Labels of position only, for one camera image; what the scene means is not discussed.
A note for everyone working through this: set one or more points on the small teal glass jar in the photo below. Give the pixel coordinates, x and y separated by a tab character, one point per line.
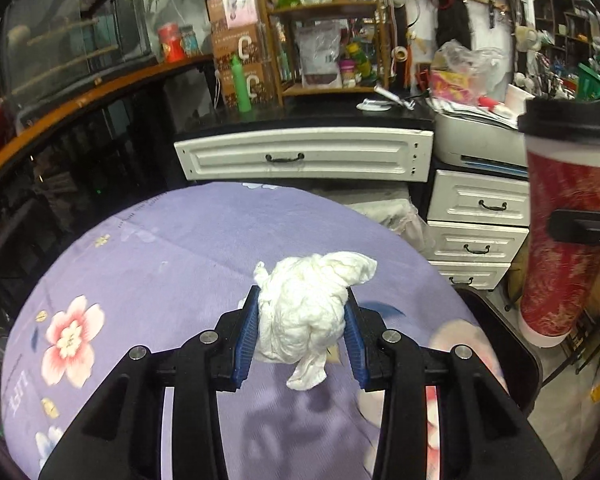
190	41

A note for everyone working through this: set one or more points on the wooden rack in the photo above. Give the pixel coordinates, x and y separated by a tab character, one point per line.
325	10

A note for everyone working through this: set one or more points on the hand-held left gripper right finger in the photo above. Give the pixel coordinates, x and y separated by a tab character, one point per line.
355	340

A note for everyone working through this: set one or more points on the purple floral tablecloth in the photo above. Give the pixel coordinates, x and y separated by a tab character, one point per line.
180	270

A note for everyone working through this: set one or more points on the black hair bundle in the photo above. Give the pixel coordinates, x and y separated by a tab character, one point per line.
452	22

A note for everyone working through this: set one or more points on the wooden counter shelf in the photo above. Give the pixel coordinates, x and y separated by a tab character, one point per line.
80	105

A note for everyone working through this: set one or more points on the brown pouch white label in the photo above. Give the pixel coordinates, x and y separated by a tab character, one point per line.
320	55

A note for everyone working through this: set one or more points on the clear bag of pink packets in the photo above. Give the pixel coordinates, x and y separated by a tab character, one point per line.
460	75

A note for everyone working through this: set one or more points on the glass cage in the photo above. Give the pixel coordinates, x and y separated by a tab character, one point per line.
70	35

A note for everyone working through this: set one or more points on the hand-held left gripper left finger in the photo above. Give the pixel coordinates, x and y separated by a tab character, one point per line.
247	335

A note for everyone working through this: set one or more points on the red tin can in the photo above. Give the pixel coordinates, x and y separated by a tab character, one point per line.
171	44

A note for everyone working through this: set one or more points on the brown printed box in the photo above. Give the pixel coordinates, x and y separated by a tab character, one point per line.
225	50
260	87

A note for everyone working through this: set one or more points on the bin with white liner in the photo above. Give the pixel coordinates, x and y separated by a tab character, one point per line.
395	220

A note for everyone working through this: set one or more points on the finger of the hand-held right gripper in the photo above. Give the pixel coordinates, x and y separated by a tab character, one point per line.
580	227

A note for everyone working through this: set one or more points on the green tote bag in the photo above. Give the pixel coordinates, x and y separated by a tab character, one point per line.
595	80

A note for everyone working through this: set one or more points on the yellow green toy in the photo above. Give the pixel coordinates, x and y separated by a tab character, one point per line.
362	60

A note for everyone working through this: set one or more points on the red paper cup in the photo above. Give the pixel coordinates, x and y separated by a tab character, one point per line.
565	280

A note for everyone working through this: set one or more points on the small pink lid jar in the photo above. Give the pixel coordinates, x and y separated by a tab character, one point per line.
348	74

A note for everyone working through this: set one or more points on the white printer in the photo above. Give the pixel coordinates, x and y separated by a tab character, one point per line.
470	140

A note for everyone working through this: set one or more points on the pink and brown box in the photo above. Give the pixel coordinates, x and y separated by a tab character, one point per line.
230	10

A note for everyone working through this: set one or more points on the green bottle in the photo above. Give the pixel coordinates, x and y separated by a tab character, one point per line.
240	85

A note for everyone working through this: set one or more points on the wide white drawer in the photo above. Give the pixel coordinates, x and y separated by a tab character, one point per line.
330	155

